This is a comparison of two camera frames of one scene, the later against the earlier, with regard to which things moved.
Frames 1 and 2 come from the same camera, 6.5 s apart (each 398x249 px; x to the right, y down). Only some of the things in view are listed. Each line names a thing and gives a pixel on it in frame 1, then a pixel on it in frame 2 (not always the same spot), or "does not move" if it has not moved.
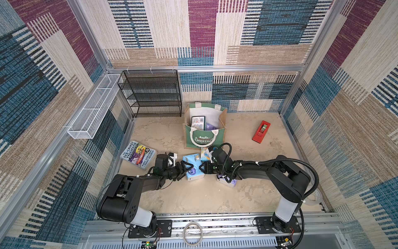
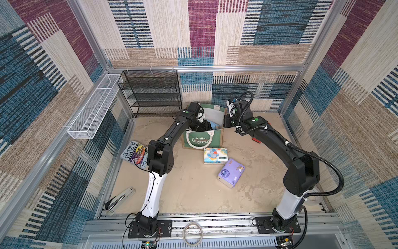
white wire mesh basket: x=86 y=123 does not move
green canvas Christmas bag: x=204 y=125 does not move
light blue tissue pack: x=195 y=172 to x=214 y=125
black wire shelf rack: x=152 y=93 does not move
